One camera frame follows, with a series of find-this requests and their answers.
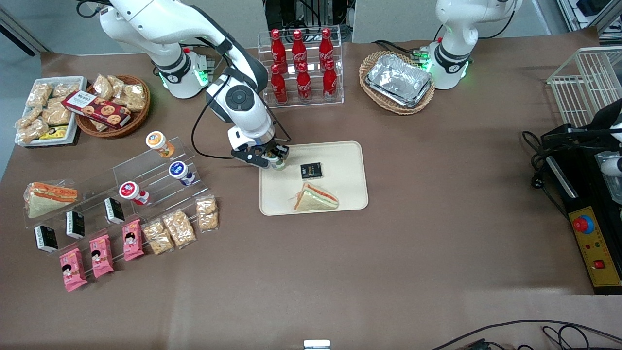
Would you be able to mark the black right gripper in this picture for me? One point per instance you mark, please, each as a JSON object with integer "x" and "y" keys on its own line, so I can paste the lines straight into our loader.
{"x": 275, "y": 150}

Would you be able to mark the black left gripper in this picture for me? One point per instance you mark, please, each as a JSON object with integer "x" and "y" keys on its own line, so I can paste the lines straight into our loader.
{"x": 603, "y": 116}

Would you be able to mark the green gum bottle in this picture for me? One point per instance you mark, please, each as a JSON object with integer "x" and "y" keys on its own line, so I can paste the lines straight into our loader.
{"x": 278, "y": 165}

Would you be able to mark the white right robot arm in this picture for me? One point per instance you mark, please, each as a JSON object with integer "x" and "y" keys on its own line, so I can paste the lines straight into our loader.
{"x": 146, "y": 19}

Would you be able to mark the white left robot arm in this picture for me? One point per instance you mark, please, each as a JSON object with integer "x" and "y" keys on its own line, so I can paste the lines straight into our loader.
{"x": 454, "y": 29}

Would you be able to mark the small black gum box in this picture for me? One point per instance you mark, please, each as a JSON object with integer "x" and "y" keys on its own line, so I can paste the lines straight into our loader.
{"x": 46, "y": 238}
{"x": 75, "y": 224}
{"x": 311, "y": 170}
{"x": 114, "y": 211}

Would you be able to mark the beige rectangular tray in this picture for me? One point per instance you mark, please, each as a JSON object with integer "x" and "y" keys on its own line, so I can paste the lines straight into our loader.
{"x": 340, "y": 165}

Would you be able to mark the blue gum bottle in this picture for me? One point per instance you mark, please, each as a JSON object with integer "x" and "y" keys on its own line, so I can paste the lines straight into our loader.
{"x": 182, "y": 174}

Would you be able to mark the orange gum bottle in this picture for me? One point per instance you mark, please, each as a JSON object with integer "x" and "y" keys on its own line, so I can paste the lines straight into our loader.
{"x": 160, "y": 145}

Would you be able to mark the red gum bottle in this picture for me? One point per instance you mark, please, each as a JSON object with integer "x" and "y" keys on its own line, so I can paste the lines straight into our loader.
{"x": 132, "y": 192}

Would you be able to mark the wrapped triangle sandwich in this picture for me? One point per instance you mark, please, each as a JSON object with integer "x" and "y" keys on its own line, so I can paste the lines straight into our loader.
{"x": 48, "y": 200}
{"x": 316, "y": 200}

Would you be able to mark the red cola bottle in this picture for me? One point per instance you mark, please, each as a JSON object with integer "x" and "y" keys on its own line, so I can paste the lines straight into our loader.
{"x": 304, "y": 86}
{"x": 330, "y": 82}
{"x": 325, "y": 48}
{"x": 279, "y": 87}
{"x": 278, "y": 51}
{"x": 299, "y": 51}

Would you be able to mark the clear plastic container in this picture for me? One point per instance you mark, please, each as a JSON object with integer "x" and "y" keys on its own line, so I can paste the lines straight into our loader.
{"x": 614, "y": 192}

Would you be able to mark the clear acrylic bottle rack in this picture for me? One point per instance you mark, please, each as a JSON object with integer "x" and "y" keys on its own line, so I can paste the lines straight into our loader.
{"x": 265, "y": 73}

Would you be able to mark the clear bag of crackers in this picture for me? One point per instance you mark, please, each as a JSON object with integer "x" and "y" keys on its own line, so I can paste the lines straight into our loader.
{"x": 29, "y": 118}
{"x": 179, "y": 228}
{"x": 99, "y": 125}
{"x": 118, "y": 83}
{"x": 65, "y": 90}
{"x": 33, "y": 131}
{"x": 39, "y": 95}
{"x": 103, "y": 86}
{"x": 57, "y": 114}
{"x": 158, "y": 237}
{"x": 133, "y": 97}
{"x": 207, "y": 213}

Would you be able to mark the clear acrylic stepped stand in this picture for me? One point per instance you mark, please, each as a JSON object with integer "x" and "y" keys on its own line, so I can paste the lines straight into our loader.
{"x": 92, "y": 204}
{"x": 150, "y": 170}

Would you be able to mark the oval wicker basket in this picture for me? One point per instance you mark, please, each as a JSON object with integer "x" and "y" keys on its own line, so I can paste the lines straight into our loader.
{"x": 371, "y": 61}

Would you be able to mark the aluminium foil container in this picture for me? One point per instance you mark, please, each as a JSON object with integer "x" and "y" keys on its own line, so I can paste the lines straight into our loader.
{"x": 398, "y": 80}

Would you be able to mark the black equipment rack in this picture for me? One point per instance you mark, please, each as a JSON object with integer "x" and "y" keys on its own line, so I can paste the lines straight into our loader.
{"x": 282, "y": 12}

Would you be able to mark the round wicker basket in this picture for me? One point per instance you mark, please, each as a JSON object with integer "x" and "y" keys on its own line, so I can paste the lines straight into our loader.
{"x": 138, "y": 116}

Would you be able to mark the pink snack pack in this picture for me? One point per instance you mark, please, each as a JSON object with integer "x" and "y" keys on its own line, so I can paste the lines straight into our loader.
{"x": 73, "y": 270}
{"x": 132, "y": 241}
{"x": 101, "y": 256}

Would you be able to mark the red cookie box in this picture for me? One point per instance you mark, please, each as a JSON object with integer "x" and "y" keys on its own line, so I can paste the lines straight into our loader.
{"x": 97, "y": 109}

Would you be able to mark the white rectangular dish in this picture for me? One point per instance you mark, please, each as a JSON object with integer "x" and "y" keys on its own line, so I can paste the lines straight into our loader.
{"x": 79, "y": 90}

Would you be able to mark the yellow snack packet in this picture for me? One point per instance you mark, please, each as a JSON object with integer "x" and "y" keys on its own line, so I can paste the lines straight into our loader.
{"x": 54, "y": 132}

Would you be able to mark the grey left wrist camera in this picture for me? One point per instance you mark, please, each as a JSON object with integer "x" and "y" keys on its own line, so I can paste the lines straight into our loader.
{"x": 611, "y": 166}

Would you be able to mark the aluminium frame shelf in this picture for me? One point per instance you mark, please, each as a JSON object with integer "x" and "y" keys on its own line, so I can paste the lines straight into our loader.
{"x": 588, "y": 7}

